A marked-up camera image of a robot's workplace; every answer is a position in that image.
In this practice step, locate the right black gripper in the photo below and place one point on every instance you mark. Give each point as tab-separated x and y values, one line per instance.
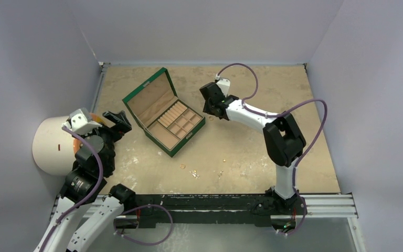
210	101

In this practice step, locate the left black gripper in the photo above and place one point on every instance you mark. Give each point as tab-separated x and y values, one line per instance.
119	119

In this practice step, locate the green jewelry box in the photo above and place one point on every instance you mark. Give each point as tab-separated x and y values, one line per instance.
151	98

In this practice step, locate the green jewelry tray insert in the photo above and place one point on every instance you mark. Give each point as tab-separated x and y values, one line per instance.
175	126

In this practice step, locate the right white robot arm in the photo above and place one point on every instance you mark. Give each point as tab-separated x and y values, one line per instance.
282	136

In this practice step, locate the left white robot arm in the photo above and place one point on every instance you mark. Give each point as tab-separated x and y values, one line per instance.
81	148

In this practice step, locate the gold earring cluster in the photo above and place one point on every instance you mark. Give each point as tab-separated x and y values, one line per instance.
194	174

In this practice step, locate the white cylinder orange face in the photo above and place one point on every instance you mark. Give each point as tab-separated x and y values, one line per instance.
54	149

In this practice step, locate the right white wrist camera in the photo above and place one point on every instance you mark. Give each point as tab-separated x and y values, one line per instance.
223	84

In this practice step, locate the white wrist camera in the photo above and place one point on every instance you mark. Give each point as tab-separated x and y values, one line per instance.
81	122
223	84

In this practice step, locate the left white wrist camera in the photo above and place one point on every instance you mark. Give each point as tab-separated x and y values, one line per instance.
81	122

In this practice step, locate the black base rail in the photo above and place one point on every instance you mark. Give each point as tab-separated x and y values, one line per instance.
261	210

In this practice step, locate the aluminium frame rail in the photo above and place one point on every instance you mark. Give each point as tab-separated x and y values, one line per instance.
317	205

